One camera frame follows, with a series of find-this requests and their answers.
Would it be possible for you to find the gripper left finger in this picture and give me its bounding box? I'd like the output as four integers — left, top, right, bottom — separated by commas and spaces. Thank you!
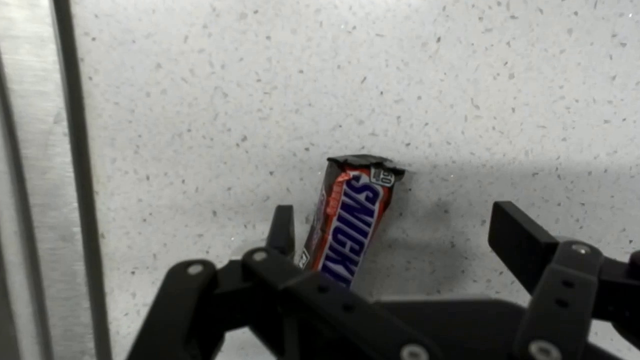
126, 204, 444, 360

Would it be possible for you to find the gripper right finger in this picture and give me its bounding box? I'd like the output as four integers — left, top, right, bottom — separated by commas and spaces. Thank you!
488, 201, 640, 360

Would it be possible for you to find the brown chocolate bar wrapper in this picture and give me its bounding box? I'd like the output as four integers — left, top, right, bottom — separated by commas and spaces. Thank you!
298, 154, 406, 289

